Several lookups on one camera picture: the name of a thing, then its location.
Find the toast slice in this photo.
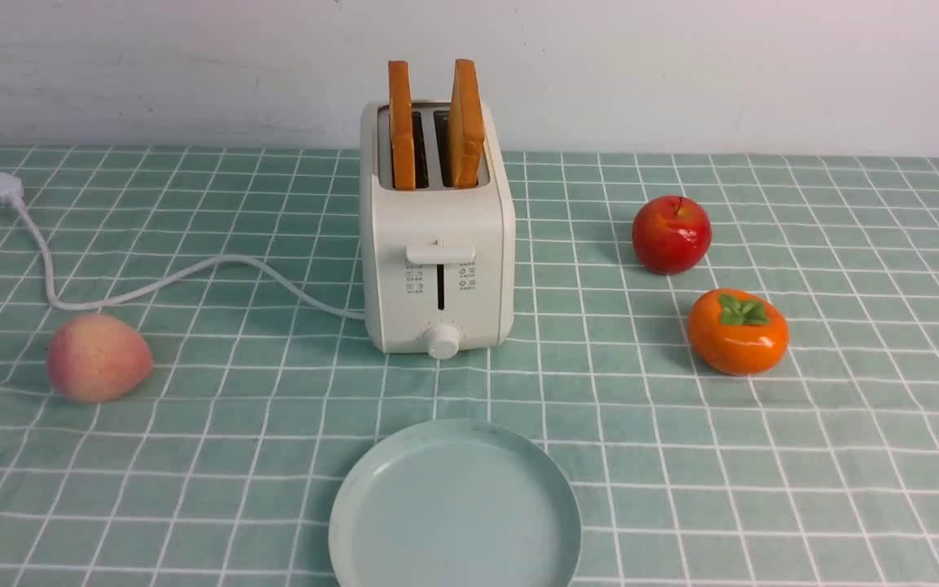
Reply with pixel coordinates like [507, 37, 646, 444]
[448, 59, 486, 189]
[388, 60, 417, 191]

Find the light green round plate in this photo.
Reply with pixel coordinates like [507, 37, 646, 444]
[328, 419, 584, 586]

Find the white power cable with plug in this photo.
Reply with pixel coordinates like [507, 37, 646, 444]
[0, 171, 366, 320]

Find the red apple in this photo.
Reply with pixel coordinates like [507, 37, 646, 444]
[631, 194, 712, 275]

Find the white two-slot toaster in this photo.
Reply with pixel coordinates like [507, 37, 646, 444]
[359, 100, 517, 360]

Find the pink yellow peach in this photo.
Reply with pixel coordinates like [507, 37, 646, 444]
[46, 313, 153, 404]

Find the green checkered tablecloth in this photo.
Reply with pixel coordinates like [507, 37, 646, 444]
[0, 146, 939, 586]

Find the orange persimmon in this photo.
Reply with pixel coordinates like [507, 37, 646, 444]
[686, 289, 790, 376]

